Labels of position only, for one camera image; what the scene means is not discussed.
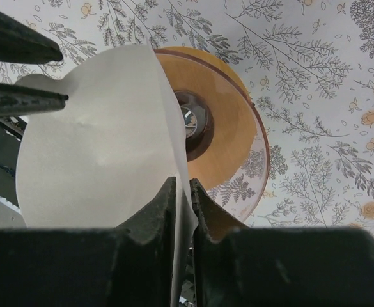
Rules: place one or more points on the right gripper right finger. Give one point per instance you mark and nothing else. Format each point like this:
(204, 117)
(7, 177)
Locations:
(236, 265)

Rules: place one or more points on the grey glass carafe wooden collar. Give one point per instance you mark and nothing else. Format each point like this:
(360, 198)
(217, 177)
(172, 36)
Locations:
(219, 121)

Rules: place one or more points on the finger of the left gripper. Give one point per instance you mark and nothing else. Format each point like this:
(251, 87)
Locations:
(20, 101)
(19, 43)

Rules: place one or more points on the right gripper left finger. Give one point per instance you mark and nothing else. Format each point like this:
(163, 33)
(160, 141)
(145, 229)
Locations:
(128, 265)

